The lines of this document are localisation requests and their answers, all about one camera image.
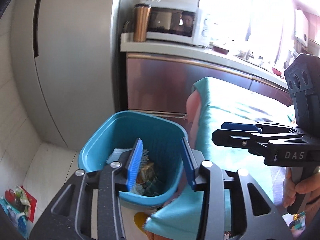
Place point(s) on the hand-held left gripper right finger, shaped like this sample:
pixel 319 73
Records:
pixel 188 160

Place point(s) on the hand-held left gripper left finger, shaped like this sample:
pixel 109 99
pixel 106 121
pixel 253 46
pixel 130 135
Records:
pixel 135 165

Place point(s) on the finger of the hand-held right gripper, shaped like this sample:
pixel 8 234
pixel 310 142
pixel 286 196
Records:
pixel 232 137
pixel 237 126

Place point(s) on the orange snack wrapper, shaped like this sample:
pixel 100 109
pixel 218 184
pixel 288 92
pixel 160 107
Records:
pixel 147 169

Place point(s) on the blue plastic bin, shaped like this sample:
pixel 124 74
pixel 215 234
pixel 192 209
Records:
pixel 120 127

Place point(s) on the person's right hand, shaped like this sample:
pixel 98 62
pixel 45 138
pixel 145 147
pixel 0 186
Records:
pixel 303 187

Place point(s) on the blue grey printed tablecloth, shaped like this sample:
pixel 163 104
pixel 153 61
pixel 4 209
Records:
pixel 225 105

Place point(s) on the pink table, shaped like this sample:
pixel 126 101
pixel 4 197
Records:
pixel 193 107

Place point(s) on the yellow round object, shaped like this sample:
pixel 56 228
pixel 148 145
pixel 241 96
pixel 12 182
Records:
pixel 140 220

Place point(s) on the dark food container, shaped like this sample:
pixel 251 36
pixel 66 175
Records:
pixel 220 48

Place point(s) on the brown kitchen base cabinet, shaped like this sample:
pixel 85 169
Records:
pixel 155 80

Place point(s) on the white microwave oven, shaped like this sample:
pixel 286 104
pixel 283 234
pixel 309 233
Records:
pixel 200 27

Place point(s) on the dark framed window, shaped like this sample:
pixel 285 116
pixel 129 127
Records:
pixel 237 5

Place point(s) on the colourful plastic bag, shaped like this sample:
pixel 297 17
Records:
pixel 17 205

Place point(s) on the grey steel refrigerator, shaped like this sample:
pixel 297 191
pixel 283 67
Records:
pixel 75 55

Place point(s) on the copper thermos mug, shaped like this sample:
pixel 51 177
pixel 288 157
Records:
pixel 141 22

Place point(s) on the white wall water heater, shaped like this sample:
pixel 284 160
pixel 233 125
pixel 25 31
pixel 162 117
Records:
pixel 301 28

